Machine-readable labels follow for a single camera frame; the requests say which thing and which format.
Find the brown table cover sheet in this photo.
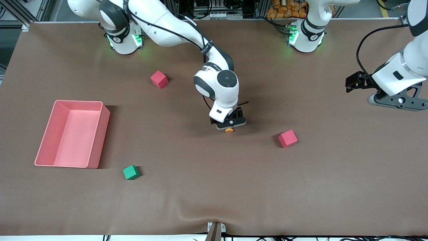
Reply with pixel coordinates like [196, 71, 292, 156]
[0, 18, 428, 236]

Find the green foam cube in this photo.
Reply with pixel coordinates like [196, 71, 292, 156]
[123, 165, 140, 180]

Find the pink foam cube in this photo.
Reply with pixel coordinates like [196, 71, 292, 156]
[150, 70, 169, 89]
[278, 130, 298, 148]

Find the pink plastic tray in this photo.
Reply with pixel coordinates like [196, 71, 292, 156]
[34, 100, 111, 169]

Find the silver aluminium frame post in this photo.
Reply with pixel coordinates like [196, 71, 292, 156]
[254, 0, 270, 19]

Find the brown wooden beam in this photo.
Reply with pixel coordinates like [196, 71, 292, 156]
[205, 223, 222, 241]

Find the white terminal strip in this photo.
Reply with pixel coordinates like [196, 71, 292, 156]
[208, 12, 243, 20]

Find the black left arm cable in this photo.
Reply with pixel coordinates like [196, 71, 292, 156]
[356, 23, 412, 81]

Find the orange packaged goods pile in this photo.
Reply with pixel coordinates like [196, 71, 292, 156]
[266, 0, 308, 19]

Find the grey table edge bracket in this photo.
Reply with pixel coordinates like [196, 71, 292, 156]
[207, 222, 226, 233]

